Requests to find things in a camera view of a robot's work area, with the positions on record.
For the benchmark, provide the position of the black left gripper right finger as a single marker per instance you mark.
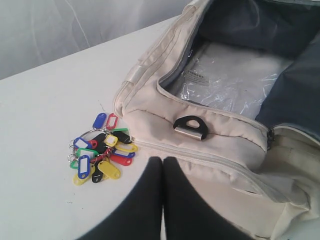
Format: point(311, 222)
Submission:
point(186, 214)

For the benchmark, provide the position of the colourful key tag bunch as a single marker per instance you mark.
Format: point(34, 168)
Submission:
point(97, 153)

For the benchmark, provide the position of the clear plastic wrapped package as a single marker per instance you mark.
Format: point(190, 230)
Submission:
point(229, 78)

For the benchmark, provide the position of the white curtain backdrop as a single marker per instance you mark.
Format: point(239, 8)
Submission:
point(36, 32)

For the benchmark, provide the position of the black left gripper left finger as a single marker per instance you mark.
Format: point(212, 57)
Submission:
point(139, 215)

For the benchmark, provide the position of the cream fabric duffel bag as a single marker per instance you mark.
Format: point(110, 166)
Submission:
point(263, 174)

